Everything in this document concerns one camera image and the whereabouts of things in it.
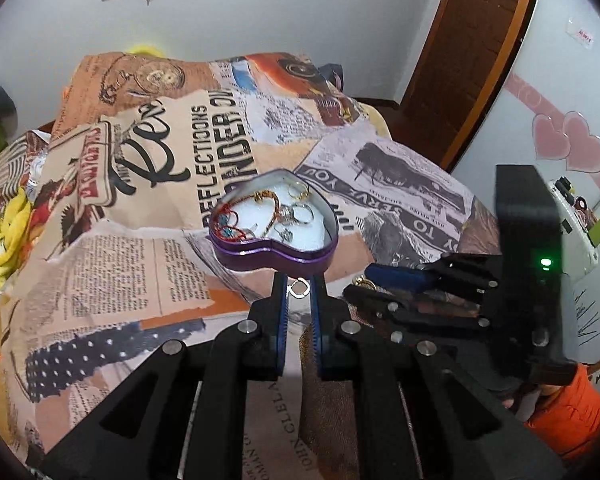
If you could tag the yellow cloth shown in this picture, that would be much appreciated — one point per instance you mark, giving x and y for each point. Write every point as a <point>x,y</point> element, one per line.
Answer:
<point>2,240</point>

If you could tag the purple heart-shaped tin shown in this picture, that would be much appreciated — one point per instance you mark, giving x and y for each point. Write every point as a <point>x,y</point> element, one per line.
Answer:
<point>280,257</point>

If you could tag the dark wooden door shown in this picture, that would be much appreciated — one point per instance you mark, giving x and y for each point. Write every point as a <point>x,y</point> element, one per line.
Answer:
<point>465,50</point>

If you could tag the yellow plastic object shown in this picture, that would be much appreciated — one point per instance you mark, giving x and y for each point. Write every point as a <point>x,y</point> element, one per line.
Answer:
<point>145,51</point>

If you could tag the newspaper print blanket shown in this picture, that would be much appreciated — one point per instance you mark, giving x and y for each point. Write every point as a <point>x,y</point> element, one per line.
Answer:
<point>155,240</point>

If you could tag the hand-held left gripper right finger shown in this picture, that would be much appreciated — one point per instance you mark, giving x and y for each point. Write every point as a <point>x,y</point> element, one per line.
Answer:
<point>316,330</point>

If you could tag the white red label sticker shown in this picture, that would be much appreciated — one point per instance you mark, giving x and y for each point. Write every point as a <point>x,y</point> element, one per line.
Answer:
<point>584,35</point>

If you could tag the person's right hand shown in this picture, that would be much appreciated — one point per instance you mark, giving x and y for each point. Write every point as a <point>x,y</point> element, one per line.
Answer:
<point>527,402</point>

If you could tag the dark blue bag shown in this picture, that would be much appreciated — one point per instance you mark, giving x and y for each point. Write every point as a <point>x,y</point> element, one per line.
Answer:
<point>332,75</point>

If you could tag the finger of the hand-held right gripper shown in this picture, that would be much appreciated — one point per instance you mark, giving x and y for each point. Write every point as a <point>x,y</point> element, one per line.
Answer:
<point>375,305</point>
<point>395,274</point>

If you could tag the white heart-print sliding door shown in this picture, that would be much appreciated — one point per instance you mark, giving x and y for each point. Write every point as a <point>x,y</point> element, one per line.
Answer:
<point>555,90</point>

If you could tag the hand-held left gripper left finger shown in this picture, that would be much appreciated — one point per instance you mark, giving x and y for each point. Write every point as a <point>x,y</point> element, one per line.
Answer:
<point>281,320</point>

